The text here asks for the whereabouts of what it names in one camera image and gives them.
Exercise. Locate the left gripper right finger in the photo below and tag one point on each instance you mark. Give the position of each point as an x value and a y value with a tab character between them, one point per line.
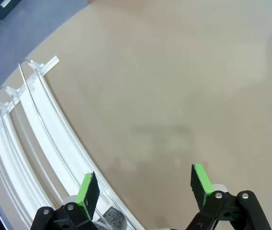
201	187

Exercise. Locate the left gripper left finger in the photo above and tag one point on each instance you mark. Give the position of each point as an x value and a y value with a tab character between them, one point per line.
88	191

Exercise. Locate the black cabinet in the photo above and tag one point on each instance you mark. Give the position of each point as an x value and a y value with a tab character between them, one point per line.
4	7

